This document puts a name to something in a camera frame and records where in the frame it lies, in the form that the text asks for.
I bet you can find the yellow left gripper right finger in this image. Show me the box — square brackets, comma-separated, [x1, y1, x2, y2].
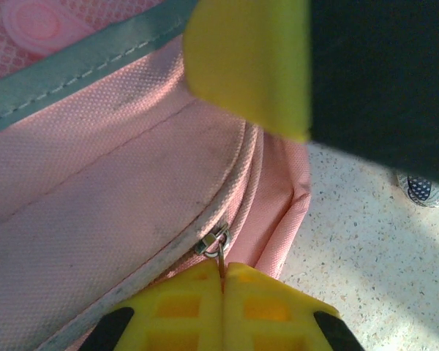
[223, 262, 365, 351]

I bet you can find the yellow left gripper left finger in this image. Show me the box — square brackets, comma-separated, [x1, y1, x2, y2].
[80, 261, 224, 351]

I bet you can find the pink student backpack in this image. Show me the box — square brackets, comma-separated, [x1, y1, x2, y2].
[0, 0, 312, 351]

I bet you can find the white printed packet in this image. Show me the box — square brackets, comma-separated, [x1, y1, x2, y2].
[397, 170, 439, 208]

